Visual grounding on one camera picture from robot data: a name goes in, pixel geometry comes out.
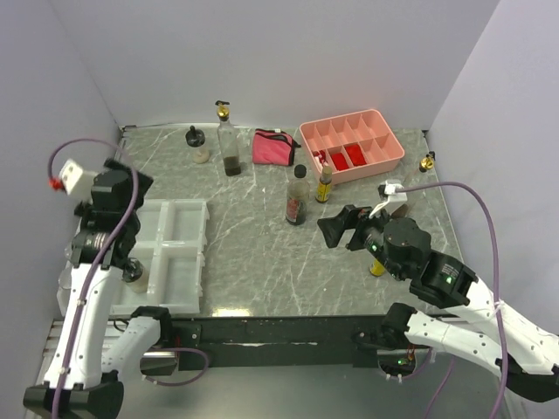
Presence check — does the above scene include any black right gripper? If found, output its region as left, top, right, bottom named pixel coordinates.
left=315, top=201, right=404, bottom=279

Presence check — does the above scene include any small yellow label bottle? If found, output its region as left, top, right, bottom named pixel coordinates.
left=369, top=259, right=385, bottom=278

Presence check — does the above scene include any round shaker black spout lid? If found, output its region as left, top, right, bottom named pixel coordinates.
left=185, top=126, right=210, bottom=164

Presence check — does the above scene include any white plastic divided tray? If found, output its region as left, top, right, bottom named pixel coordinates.
left=57, top=198, right=212, bottom=318

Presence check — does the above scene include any shaker jar chrome black lid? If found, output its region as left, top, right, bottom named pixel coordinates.
left=122, top=258, right=149, bottom=293

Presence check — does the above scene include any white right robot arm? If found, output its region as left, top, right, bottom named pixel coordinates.
left=317, top=205, right=558, bottom=402

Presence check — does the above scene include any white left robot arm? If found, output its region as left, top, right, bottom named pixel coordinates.
left=23, top=158, right=175, bottom=418

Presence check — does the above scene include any yellow label sauce bottle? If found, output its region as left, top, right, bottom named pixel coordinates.
left=315, top=166, right=333, bottom=203

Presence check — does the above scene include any dark soy sauce bottle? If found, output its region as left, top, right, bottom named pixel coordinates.
left=286, top=164, right=310, bottom=225

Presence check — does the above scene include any red cloth middle compartment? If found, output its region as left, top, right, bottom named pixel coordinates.
left=330, top=153, right=349, bottom=171

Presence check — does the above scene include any red cloth compartment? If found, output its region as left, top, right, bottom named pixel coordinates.
left=330, top=153, right=349, bottom=171
left=345, top=143, right=367, bottom=167

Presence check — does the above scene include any red white striped cloth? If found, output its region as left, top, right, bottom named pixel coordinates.
left=312, top=150, right=329, bottom=173

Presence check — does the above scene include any red cloth right compartment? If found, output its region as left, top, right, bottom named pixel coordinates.
left=345, top=143, right=367, bottom=167

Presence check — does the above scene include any pink plastic divided box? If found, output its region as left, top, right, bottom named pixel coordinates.
left=299, top=109, right=405, bottom=185

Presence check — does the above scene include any tall glass oil bottle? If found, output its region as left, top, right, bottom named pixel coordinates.
left=215, top=100, right=242, bottom=176

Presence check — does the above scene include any pink cloth black trim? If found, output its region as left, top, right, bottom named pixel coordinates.
left=252, top=128, right=300, bottom=167

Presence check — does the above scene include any glass oil bottle gold spout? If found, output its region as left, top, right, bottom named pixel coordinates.
left=392, top=150, right=437, bottom=218

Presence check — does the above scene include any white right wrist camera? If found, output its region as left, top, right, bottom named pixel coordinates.
left=369, top=180, right=408, bottom=219

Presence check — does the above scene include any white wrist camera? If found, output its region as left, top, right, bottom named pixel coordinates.
left=49, top=159, right=98, bottom=202
left=369, top=180, right=408, bottom=219

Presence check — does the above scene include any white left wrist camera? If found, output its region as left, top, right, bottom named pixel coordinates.
left=49, top=159, right=98, bottom=202

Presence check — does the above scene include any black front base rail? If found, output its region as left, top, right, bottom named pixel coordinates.
left=173, top=315, right=411, bottom=367

